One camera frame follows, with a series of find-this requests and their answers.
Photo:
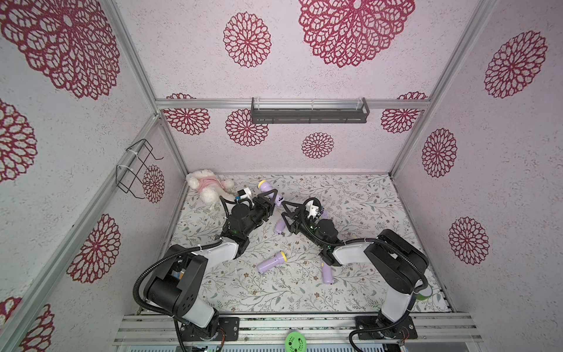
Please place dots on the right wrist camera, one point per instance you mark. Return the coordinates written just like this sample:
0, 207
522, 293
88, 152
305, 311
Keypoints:
313, 209

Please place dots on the white plush teddy bear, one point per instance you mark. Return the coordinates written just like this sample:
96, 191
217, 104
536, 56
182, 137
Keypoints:
210, 187

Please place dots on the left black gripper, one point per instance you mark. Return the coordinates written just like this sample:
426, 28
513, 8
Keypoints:
262, 202

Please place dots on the black wall shelf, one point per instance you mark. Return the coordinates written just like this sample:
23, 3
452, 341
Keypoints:
309, 114

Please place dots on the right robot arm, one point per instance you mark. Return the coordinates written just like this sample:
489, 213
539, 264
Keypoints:
400, 264

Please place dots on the black wire wall rack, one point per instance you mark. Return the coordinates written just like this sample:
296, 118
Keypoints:
141, 177

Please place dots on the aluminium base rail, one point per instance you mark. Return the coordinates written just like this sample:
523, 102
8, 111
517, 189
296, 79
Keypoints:
320, 328

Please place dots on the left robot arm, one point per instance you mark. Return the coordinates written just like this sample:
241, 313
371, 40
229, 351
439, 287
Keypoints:
171, 285

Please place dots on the green tape roll right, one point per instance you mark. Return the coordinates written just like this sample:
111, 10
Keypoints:
424, 294

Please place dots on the green tape roll front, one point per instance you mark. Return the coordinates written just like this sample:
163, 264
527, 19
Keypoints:
295, 342

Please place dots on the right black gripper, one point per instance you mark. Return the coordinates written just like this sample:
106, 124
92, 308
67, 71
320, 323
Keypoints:
297, 218

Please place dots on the green tape roll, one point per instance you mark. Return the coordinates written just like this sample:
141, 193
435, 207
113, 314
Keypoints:
295, 342
424, 294

